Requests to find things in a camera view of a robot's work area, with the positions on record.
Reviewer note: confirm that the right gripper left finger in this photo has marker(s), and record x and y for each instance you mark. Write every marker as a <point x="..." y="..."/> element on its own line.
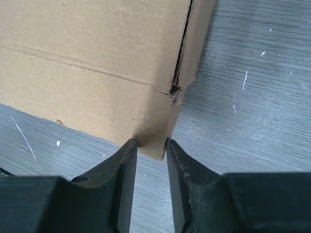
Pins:
<point x="103" y="196"/>

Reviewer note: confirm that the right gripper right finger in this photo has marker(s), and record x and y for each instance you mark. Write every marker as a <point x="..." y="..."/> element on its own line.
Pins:
<point x="201" y="199"/>

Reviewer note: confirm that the brown cardboard box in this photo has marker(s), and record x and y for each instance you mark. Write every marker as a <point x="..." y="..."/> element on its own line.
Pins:
<point x="114" y="69"/>

